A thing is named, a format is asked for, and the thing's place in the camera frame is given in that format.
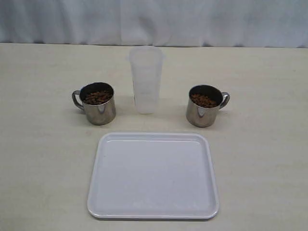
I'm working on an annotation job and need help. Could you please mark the steel mug with pellets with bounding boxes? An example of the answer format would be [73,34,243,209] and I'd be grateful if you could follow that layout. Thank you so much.
[72,82,116,126]

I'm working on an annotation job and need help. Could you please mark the clear plastic tall cup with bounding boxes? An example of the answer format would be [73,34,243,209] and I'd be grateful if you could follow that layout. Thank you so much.
[128,46,164,114]

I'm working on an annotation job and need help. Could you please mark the white rectangular tray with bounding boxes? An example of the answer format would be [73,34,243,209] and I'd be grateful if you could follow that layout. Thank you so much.
[87,132,219,220]

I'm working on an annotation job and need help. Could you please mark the white backdrop curtain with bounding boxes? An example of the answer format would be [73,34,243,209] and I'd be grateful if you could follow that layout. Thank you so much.
[0,0,308,48]

